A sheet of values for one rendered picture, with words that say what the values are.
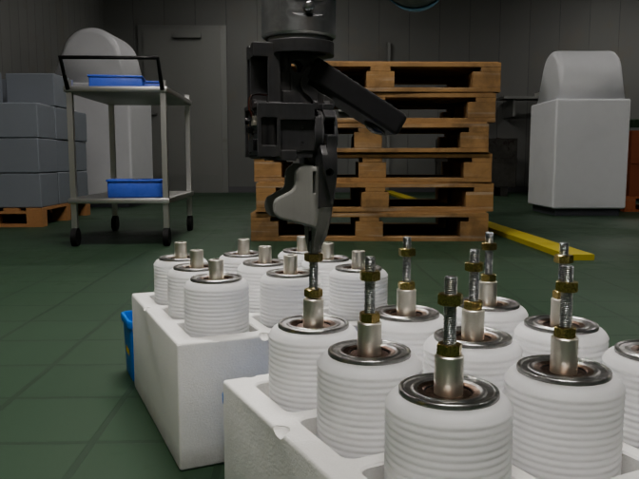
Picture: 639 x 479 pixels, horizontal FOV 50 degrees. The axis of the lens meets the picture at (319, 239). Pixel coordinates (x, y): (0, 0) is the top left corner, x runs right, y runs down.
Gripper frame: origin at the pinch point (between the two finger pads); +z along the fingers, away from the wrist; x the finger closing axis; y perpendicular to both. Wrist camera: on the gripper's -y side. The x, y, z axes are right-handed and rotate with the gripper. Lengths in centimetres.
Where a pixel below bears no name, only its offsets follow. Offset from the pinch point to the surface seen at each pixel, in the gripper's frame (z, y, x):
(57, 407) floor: 34, 32, -54
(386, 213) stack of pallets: 19, -114, -267
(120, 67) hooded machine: -92, 18, -580
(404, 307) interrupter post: 8.2, -10.3, -1.3
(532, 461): 15.7, -11.0, 23.1
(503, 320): 10.1, -21.9, 0.4
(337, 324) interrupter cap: 8.9, -1.5, 1.4
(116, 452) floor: 34, 22, -32
